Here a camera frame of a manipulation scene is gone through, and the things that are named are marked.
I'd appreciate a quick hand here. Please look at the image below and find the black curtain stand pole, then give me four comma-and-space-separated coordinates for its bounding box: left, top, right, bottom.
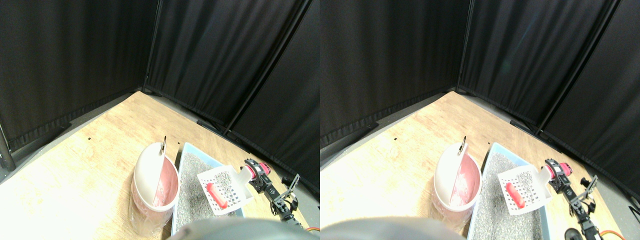
535, 0, 621, 136
142, 0, 164, 94
0, 125, 16, 172
222, 0, 314, 136
455, 0, 474, 94

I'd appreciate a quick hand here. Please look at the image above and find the white scoop with red handle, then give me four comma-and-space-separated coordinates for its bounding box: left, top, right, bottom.
497, 162, 573, 216
197, 162, 272, 217

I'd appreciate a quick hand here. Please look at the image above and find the blue litter tray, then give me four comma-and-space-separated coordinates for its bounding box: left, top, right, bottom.
171, 142, 246, 237
467, 142, 551, 240

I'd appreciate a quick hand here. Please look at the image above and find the black curtain stand foot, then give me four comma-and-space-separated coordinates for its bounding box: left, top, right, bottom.
510, 119, 539, 134
197, 119, 226, 134

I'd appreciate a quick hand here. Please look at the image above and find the white bin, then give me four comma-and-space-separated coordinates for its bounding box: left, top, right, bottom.
129, 136, 180, 239
432, 136, 483, 234

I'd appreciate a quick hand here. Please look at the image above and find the red lump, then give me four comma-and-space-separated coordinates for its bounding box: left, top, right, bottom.
505, 182, 526, 209
206, 182, 228, 210

